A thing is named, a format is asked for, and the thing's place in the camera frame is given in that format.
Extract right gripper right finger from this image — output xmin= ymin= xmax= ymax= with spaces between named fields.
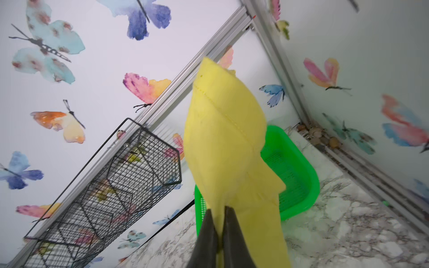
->
xmin=222 ymin=207 xmax=256 ymax=268

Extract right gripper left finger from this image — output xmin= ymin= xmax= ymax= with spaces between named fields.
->
xmin=186 ymin=209 xmax=219 ymax=268

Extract lime green long pants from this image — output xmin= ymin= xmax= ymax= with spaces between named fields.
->
xmin=184 ymin=58 xmax=290 ymax=268

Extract green plastic basket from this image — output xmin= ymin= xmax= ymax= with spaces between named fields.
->
xmin=184 ymin=121 xmax=320 ymax=231

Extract black wire wall basket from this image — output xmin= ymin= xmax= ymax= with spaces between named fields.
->
xmin=19 ymin=121 xmax=182 ymax=268

